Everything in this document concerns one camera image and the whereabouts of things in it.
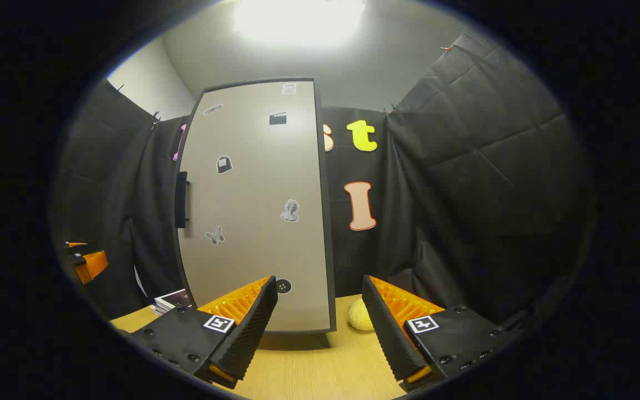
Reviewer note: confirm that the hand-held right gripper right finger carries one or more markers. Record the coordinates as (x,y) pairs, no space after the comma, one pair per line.
(389,333)

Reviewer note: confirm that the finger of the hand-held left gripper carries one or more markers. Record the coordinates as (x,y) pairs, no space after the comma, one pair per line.
(75,244)
(93,265)

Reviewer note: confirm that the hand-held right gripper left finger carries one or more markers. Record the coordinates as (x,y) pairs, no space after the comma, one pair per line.
(253,328)

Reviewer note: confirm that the grey cabinet door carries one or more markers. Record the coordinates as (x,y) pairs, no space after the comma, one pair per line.
(253,194)

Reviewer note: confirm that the grey cabinet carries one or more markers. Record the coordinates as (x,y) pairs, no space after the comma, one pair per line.
(327,211)

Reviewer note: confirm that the yellow round bun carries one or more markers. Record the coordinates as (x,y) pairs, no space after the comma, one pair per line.
(360,318)

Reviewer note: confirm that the white book with portrait cover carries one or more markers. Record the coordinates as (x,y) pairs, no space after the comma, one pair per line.
(174,299)

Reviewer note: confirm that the black backdrop cloth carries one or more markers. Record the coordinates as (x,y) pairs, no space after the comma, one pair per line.
(492,194)

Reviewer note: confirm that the ceiling light panel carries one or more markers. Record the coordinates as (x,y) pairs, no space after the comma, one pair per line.
(298,19)

